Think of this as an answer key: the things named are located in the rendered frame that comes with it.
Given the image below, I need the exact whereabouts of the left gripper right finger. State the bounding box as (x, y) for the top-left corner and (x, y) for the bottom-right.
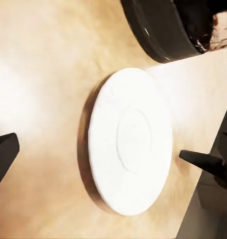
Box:
(217, 132), (227, 163)

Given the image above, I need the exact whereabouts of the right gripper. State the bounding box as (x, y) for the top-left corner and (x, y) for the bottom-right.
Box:
(179, 150), (227, 190)

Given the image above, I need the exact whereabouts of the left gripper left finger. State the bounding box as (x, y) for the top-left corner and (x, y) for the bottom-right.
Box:
(0, 132), (20, 183)

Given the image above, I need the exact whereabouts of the electric kettle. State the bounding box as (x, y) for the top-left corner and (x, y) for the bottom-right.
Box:
(121, 0), (227, 63)

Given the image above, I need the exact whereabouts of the saucer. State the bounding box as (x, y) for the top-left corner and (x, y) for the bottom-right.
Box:
(88, 67), (172, 216)

